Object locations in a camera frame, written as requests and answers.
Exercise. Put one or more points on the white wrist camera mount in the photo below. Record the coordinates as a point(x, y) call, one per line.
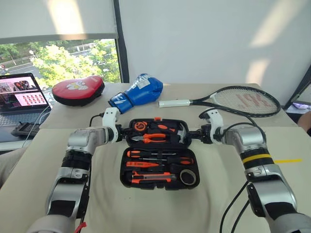
point(109, 119)
point(216, 121)

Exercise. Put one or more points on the dark window frame post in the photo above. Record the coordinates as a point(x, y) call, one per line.
point(121, 48)

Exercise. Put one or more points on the yellow tape strip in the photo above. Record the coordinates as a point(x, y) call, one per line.
point(289, 161)

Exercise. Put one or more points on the orange black utility knife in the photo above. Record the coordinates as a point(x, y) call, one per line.
point(155, 176)

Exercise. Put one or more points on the blue boxing glove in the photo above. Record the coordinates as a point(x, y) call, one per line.
point(143, 91)

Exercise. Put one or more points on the beige upholstered seat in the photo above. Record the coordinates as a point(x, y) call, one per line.
point(9, 162)

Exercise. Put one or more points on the purple cloth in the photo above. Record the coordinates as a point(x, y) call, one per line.
point(301, 105)

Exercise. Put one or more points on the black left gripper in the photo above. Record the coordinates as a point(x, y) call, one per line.
point(122, 134)

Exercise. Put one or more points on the grey tape roll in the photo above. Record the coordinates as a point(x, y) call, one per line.
point(181, 178)

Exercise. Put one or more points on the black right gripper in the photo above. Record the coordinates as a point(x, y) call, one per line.
point(206, 134)

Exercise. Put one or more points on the steel claw hammer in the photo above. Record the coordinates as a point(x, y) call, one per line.
point(181, 134)

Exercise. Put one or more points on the red punch pad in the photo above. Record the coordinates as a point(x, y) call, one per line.
point(73, 89)

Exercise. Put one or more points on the orange test pen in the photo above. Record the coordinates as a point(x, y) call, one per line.
point(138, 164)

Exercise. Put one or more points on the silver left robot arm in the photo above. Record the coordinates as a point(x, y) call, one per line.
point(85, 139)

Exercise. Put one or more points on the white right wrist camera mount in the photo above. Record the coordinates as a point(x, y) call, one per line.
point(216, 121)

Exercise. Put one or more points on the black handheld controller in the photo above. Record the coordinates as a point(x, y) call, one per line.
point(24, 128)

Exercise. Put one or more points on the black tennis racket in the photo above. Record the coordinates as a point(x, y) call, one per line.
point(175, 103)

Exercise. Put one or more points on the black metal stand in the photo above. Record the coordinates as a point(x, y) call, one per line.
point(297, 92)

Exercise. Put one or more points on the black plastic tool case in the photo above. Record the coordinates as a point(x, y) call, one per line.
point(160, 186)

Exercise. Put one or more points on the dark side table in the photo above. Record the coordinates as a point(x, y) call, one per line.
point(295, 115)

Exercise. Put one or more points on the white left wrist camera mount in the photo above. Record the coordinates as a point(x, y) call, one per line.
point(109, 119)

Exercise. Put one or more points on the orange black tape measure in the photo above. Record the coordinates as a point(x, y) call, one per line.
point(139, 126)

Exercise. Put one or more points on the black orange stubby tool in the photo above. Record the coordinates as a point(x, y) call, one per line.
point(161, 126)

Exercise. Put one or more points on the white roller blind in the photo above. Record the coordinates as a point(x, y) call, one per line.
point(48, 17)

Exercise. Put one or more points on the grey open laptop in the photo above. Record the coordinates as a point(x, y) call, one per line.
point(19, 97)

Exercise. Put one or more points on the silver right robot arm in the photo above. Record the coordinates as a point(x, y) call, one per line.
point(247, 140)

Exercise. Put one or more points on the orange black screwdriver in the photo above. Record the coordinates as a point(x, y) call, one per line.
point(133, 153)
point(181, 160)

